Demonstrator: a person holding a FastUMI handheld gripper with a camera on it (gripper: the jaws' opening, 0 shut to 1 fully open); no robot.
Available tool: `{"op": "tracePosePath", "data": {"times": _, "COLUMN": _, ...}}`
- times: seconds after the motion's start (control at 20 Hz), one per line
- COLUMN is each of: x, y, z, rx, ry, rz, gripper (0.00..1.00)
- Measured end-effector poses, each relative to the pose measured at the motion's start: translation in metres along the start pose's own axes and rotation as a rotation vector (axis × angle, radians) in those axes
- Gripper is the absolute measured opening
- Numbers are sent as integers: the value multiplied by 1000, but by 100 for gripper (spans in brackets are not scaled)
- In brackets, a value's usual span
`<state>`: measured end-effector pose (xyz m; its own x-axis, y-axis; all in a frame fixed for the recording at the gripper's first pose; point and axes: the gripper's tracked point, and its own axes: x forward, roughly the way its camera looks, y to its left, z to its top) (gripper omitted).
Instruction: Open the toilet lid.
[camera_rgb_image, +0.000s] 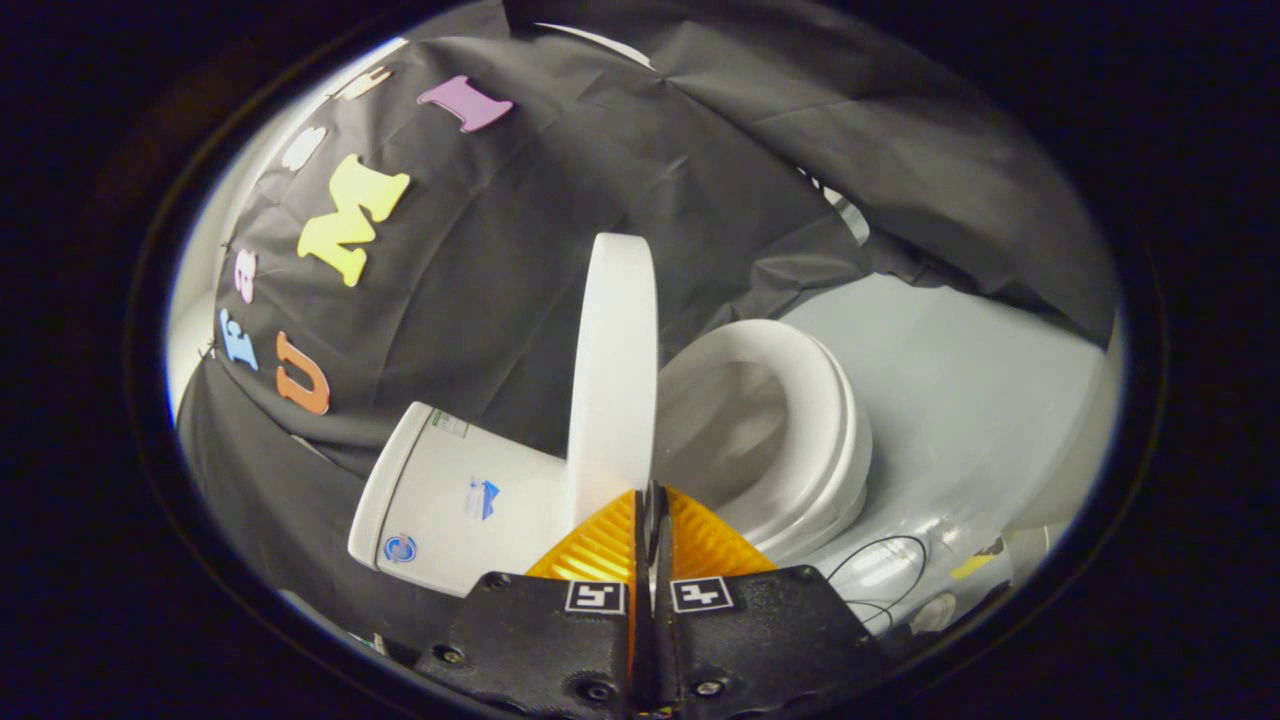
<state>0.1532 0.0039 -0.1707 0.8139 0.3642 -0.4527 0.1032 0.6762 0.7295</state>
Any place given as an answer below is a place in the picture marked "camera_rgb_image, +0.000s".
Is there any white toilet lid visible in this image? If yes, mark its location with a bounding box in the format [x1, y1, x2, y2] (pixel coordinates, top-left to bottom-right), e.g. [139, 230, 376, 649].
[567, 233, 661, 531]

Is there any black backdrop cloth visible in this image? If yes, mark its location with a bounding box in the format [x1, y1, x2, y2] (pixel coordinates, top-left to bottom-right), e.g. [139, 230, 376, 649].
[175, 0, 1119, 651]

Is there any thin black cable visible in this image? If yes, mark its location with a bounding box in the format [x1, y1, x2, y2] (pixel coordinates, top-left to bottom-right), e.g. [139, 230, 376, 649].
[825, 535, 931, 636]

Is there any white toilet bowl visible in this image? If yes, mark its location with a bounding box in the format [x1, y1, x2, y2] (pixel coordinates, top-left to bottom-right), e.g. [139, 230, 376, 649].
[660, 355, 871, 566]

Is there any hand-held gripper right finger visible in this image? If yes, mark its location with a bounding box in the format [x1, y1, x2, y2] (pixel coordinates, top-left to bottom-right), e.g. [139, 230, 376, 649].
[650, 482, 886, 719]

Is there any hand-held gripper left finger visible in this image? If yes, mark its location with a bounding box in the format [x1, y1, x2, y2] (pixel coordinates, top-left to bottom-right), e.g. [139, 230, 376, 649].
[415, 488, 651, 719]

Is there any yellow tape piece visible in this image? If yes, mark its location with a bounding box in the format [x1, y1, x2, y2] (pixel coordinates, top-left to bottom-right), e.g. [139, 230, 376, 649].
[950, 540, 1006, 582]

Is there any white rounded object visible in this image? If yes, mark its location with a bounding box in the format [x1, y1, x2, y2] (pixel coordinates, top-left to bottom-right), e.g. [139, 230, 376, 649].
[913, 592, 961, 634]

